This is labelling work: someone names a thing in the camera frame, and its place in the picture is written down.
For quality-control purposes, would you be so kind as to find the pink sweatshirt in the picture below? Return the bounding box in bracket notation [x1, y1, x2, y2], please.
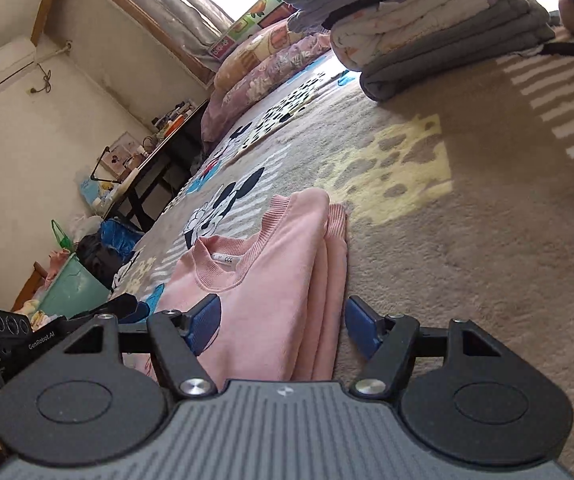
[127, 189, 350, 383]

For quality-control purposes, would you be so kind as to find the white plastic bag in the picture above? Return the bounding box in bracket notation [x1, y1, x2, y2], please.
[69, 212, 102, 241]

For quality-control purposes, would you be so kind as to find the green plastic basket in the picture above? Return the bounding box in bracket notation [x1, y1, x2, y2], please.
[37, 252, 112, 321]

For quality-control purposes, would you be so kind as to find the pink cloth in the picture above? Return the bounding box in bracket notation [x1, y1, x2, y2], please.
[42, 247, 72, 281]

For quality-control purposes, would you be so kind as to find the pink floral long pillow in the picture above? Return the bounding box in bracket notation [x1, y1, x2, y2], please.
[201, 32, 332, 146]

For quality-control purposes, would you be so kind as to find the printed cartoon blanket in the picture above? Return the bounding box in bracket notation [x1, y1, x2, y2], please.
[112, 10, 574, 401]

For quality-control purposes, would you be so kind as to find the blue white packet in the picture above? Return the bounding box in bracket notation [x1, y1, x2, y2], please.
[77, 172, 102, 208]

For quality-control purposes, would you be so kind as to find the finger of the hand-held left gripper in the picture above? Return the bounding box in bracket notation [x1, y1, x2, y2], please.
[67, 294, 148, 326]

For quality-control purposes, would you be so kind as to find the green mesh bag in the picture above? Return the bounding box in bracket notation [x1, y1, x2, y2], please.
[49, 219, 76, 256]

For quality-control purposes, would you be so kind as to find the colourful picture headboard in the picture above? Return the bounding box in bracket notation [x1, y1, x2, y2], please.
[207, 0, 298, 61]

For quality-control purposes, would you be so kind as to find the blue plastic bag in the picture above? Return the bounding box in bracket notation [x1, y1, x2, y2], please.
[99, 217, 145, 261]

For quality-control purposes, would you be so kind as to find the pale picture board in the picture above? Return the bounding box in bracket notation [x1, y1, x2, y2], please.
[107, 131, 142, 173]

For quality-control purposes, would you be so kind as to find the black bag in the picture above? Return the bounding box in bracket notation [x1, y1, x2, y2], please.
[76, 234, 135, 288]

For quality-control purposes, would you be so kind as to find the white floral folded garment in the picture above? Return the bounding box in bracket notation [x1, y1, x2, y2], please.
[329, 0, 522, 68]

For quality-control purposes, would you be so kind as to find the row of small desk items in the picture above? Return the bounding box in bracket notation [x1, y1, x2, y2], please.
[149, 100, 208, 141]

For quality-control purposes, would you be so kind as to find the black desk lamp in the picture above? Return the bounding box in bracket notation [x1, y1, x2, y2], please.
[89, 146, 138, 183]

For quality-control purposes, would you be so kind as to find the hanging wall cable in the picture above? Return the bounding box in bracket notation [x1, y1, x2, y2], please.
[27, 40, 74, 96]

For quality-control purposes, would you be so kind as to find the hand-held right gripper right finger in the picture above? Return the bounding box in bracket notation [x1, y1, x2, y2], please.
[344, 295, 508, 401]

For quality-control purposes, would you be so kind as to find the grey curtain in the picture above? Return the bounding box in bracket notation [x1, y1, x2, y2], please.
[132, 0, 235, 58]

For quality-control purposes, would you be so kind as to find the tan patterned pillow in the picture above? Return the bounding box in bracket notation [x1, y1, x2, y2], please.
[214, 17, 308, 93]

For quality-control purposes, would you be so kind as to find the black desk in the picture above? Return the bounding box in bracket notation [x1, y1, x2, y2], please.
[112, 100, 210, 226]

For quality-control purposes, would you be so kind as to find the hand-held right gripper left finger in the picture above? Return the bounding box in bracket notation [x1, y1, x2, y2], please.
[59, 294, 222, 401]

